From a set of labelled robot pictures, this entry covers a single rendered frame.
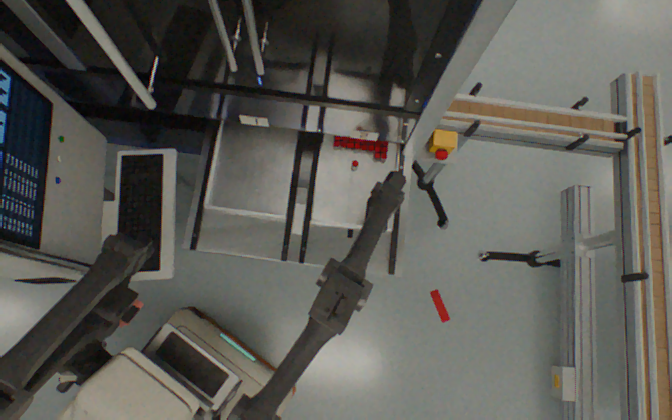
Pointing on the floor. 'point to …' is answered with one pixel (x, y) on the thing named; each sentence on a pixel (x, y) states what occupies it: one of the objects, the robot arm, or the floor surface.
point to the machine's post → (467, 53)
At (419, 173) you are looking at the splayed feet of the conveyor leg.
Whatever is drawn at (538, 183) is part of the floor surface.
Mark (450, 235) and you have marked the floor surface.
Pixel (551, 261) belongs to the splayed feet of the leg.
